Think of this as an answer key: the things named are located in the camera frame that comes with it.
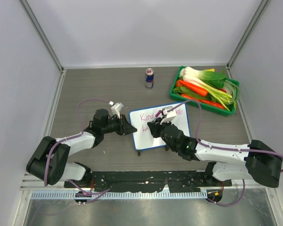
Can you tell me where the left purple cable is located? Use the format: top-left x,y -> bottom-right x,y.
44,98 -> 114,205

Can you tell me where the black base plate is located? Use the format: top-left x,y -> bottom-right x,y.
74,170 -> 232,193

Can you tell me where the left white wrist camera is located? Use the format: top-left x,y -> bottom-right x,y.
111,102 -> 124,119

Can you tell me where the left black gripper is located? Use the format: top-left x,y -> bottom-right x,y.
102,114 -> 137,136

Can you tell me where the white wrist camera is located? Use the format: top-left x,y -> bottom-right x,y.
160,106 -> 177,124
111,102 -> 124,119

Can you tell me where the large orange carrot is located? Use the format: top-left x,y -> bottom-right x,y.
175,80 -> 208,97

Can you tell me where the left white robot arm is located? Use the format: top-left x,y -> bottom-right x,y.
26,109 -> 137,188

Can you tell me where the green onion bunch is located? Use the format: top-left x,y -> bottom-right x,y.
191,79 -> 241,111

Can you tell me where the purple cable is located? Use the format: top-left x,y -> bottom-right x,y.
44,98 -> 114,205
171,99 -> 283,208

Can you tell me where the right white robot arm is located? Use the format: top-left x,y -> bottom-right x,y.
147,118 -> 283,188

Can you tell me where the white slotted cable duct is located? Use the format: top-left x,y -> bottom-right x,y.
30,190 -> 207,200

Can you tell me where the green plastic tray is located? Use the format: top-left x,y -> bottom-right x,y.
170,66 -> 235,116

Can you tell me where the small orange carrot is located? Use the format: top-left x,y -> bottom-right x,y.
180,94 -> 225,109

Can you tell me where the white green bok choy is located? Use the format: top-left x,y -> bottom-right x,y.
179,66 -> 227,89

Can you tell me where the blue framed whiteboard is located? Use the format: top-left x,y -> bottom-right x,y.
129,102 -> 191,152

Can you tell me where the pink capped marker pen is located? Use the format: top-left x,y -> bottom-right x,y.
154,110 -> 162,121

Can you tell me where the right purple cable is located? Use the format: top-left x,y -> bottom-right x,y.
171,99 -> 283,208

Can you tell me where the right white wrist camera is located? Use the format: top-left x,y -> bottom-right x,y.
160,106 -> 177,124

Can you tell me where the red bull can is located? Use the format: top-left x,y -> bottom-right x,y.
145,68 -> 154,89

